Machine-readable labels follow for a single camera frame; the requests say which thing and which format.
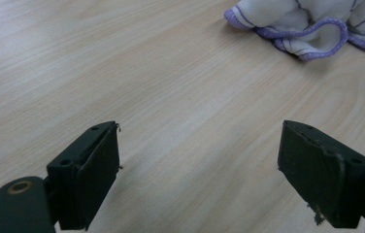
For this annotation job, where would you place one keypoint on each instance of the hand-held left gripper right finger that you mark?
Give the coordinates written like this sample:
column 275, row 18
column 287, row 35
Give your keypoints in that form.
column 316, row 174

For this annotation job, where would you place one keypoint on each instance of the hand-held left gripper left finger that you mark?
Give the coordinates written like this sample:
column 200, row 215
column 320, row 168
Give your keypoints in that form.
column 86, row 181

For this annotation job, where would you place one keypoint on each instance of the white cloth with purple trim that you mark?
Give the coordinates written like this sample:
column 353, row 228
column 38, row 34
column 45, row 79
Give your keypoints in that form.
column 313, row 22

